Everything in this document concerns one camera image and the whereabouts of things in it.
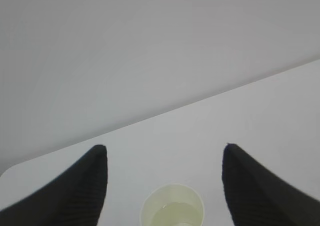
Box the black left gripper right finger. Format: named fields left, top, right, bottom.
left=221, top=143, right=320, bottom=226

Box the white paper cup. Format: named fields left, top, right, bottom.
left=139, top=183, right=205, bottom=226

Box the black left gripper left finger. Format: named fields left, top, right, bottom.
left=0, top=144, right=108, bottom=226

